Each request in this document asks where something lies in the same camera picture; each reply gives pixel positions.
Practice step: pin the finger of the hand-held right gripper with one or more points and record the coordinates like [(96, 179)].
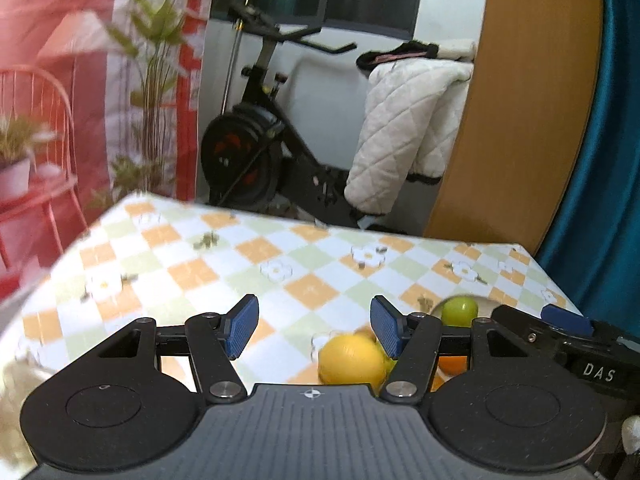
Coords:
[(567, 319), (520, 325)]

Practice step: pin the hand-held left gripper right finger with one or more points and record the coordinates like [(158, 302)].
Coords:
[(387, 327)]

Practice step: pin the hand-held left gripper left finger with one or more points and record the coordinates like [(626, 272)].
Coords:
[(242, 330)]

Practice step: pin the beige round plate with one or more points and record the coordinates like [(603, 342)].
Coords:
[(484, 306)]

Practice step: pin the yellow lemon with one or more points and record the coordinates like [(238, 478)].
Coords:
[(350, 360)]

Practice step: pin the small brown round fruit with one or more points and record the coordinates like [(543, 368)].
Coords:
[(366, 333)]

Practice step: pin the teal curtain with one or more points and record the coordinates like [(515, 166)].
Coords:
[(610, 160)]

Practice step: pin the black exercise bike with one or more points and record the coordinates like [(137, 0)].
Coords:
[(245, 150)]

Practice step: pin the white quilted blanket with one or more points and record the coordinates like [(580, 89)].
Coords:
[(400, 130)]

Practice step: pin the wooden board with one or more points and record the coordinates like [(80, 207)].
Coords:
[(520, 110)]

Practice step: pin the black and pink garment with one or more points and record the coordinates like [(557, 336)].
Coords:
[(400, 52)]

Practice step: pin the red printed backdrop cloth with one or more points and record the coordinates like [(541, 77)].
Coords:
[(60, 85)]

